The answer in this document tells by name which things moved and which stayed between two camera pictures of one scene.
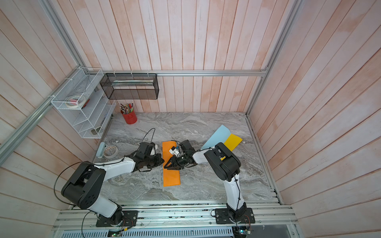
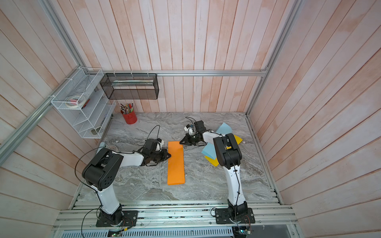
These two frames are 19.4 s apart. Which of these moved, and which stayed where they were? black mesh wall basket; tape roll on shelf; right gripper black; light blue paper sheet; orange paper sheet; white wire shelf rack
Moved: orange paper sheet; right gripper black
Stayed: black mesh wall basket; white wire shelf rack; light blue paper sheet; tape roll on shelf
